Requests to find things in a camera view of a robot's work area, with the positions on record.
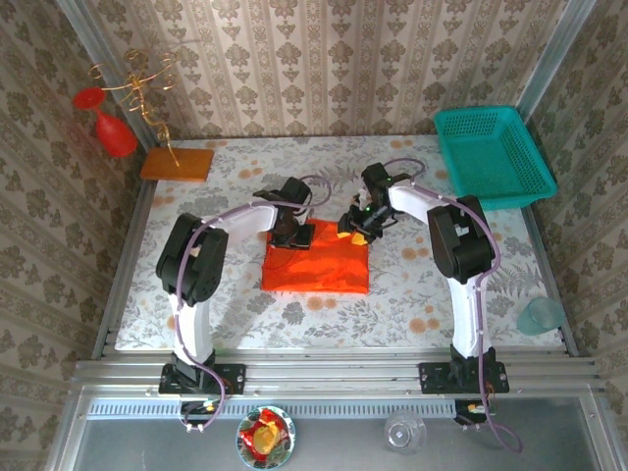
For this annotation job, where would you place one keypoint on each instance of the orange t-shirt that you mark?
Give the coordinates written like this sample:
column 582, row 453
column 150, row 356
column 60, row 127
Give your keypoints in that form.
column 319, row 270

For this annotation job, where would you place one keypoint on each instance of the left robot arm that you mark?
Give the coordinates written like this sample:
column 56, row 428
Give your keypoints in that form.
column 196, row 265

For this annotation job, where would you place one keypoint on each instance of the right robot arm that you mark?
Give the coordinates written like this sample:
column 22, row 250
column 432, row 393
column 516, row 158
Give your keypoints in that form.
column 461, row 245

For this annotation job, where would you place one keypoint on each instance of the floral tablecloth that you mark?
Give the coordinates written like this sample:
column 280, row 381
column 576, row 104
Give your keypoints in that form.
column 402, row 294

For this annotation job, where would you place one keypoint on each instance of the orange wooden base board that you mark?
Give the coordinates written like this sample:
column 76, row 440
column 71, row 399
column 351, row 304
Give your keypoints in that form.
column 191, row 167

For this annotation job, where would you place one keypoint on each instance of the teal plastic basket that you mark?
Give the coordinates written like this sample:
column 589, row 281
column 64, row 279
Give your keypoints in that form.
column 490, row 162

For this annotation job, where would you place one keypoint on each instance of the teal plastic cup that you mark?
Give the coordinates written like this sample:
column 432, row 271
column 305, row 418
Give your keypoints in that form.
column 539, row 316

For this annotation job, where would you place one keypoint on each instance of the clear glass bowl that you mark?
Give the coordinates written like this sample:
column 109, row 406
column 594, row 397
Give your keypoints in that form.
column 404, row 432

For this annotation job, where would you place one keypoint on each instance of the red plastic goblet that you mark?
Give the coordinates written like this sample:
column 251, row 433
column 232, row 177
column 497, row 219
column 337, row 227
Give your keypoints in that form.
column 115, row 135

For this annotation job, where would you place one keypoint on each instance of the red yellow snack packet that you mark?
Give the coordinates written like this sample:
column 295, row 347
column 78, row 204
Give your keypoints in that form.
column 265, row 432

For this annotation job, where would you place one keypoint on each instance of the patterned plate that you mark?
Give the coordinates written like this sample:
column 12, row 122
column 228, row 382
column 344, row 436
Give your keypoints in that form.
column 289, row 439

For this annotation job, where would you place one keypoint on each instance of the aluminium frame rail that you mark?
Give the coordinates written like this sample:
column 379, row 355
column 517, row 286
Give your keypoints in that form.
column 333, row 373

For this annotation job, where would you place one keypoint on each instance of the aluminium frame post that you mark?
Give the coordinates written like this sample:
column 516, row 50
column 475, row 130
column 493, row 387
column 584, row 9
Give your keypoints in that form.
column 559, row 49
column 81, row 19

